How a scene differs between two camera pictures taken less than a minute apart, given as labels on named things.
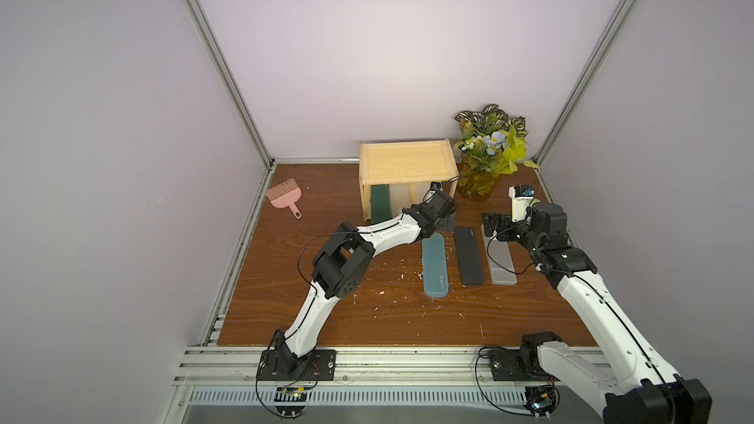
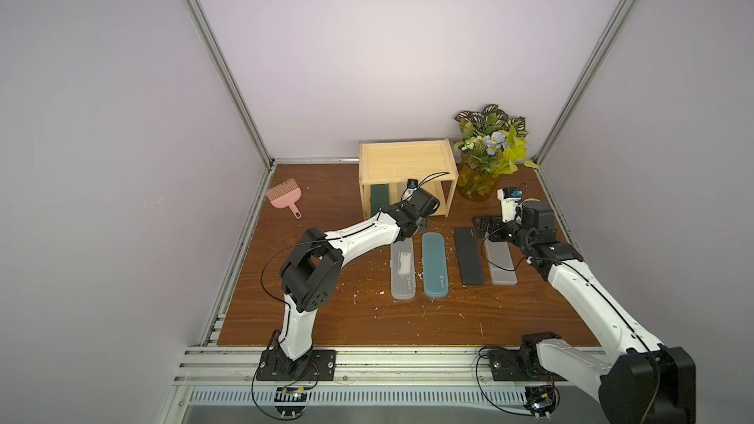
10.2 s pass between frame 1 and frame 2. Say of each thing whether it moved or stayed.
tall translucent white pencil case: stayed
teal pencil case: stayed
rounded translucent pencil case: moved
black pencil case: stayed
